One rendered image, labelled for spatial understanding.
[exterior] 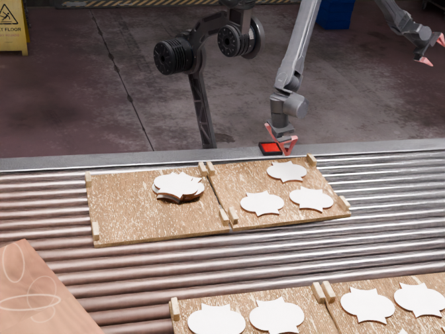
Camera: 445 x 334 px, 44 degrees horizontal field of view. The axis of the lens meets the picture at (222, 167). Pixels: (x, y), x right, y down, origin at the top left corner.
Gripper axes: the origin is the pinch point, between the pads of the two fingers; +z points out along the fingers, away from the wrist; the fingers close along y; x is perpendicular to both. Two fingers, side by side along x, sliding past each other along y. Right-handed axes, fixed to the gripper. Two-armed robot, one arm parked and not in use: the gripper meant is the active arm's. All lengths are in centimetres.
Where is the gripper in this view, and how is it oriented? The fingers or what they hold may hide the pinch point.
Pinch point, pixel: (281, 146)
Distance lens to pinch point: 191.6
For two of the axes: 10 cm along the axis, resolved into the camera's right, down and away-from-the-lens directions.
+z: 1.2, 8.1, 5.7
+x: -9.5, 2.6, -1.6
